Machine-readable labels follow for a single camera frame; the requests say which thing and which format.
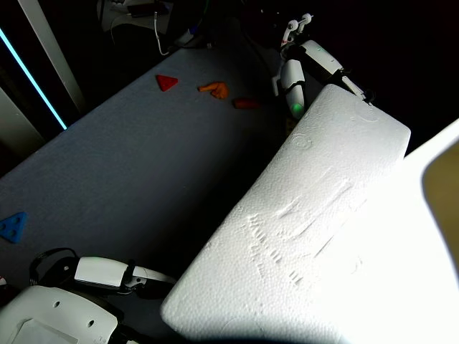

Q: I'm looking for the grey table cloth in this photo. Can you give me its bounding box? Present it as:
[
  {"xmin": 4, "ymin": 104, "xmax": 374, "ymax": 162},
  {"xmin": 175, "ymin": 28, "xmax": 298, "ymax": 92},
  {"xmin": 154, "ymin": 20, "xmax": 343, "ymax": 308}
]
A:
[{"xmin": 0, "ymin": 44, "xmax": 323, "ymax": 344}]

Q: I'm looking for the orange toy chicken wing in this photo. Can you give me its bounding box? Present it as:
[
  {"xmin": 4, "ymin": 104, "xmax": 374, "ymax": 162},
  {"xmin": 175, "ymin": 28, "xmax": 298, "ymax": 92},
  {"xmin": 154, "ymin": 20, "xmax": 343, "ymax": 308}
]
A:
[{"xmin": 197, "ymin": 81, "xmax": 230, "ymax": 100}]

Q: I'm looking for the red triangle block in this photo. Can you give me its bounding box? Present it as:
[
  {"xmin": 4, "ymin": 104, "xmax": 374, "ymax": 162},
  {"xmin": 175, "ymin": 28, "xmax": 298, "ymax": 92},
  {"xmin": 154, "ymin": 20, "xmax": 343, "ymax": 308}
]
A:
[{"xmin": 156, "ymin": 74, "xmax": 179, "ymax": 92}]

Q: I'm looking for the white cable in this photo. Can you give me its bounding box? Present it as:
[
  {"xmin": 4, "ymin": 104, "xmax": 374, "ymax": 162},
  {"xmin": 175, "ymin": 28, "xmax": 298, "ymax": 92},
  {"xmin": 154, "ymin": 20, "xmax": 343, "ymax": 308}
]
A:
[{"xmin": 153, "ymin": 10, "xmax": 171, "ymax": 57}]

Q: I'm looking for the cyan light strip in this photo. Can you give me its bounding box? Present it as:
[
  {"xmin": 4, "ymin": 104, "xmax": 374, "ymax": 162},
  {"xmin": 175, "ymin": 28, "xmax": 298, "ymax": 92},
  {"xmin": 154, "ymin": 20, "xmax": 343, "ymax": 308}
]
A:
[{"xmin": 0, "ymin": 27, "xmax": 68, "ymax": 131}]

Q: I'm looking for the white styrofoam box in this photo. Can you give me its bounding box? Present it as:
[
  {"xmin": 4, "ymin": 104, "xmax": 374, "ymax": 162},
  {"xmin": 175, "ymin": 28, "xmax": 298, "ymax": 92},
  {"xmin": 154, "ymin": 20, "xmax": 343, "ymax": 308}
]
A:
[{"xmin": 311, "ymin": 118, "xmax": 459, "ymax": 344}]

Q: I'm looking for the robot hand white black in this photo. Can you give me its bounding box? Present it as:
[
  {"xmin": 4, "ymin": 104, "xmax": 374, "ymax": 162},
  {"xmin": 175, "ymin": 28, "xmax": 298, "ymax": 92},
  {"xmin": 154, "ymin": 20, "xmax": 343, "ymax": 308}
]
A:
[
  {"xmin": 0, "ymin": 247, "xmax": 176, "ymax": 344},
  {"xmin": 272, "ymin": 39, "xmax": 377, "ymax": 120}
]

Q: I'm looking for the white post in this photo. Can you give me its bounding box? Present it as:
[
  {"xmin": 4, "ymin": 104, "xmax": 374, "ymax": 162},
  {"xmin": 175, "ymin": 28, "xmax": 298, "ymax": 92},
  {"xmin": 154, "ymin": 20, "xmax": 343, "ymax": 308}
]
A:
[{"xmin": 17, "ymin": 0, "xmax": 87, "ymax": 113}]

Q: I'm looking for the white styrofoam block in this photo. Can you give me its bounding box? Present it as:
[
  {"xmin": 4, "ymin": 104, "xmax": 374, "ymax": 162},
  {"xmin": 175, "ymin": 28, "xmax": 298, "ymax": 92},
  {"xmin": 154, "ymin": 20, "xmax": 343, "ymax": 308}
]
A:
[{"xmin": 160, "ymin": 84, "xmax": 412, "ymax": 344}]

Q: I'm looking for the blue triangle block with holes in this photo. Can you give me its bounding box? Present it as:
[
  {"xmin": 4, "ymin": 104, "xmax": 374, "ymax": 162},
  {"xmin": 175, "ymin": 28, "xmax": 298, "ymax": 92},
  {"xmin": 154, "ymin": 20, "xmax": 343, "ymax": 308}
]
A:
[{"xmin": 0, "ymin": 211, "xmax": 29, "ymax": 244}]

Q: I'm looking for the brown toy meat piece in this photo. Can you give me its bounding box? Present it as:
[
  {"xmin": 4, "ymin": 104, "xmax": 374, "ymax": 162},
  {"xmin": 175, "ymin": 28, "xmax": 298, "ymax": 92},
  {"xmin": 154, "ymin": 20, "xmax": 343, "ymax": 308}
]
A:
[{"xmin": 232, "ymin": 97, "xmax": 262, "ymax": 110}]

